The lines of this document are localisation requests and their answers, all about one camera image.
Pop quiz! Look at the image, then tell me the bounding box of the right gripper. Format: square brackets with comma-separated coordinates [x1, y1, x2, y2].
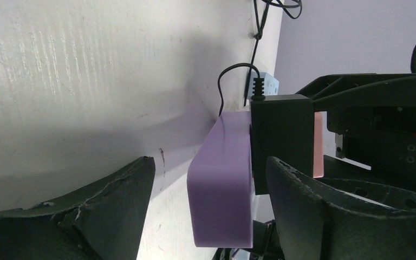
[297, 73, 416, 212]

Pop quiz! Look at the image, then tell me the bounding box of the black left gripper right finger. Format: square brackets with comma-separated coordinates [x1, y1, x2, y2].
[266, 157, 416, 259]

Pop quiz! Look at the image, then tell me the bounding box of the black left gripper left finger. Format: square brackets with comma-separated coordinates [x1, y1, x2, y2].
[0, 157, 155, 259]

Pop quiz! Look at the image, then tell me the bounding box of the pink cube socket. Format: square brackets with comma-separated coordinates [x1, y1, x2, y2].
[313, 112, 324, 178]

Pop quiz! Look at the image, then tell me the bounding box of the purple power strip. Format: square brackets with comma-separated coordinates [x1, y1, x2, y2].
[187, 112, 255, 248]

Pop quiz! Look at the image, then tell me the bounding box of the light blue power strip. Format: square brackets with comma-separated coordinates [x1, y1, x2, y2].
[247, 70, 279, 99]

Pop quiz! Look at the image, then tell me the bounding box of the black square power adapter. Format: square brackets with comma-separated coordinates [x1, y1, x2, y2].
[250, 94, 315, 195]

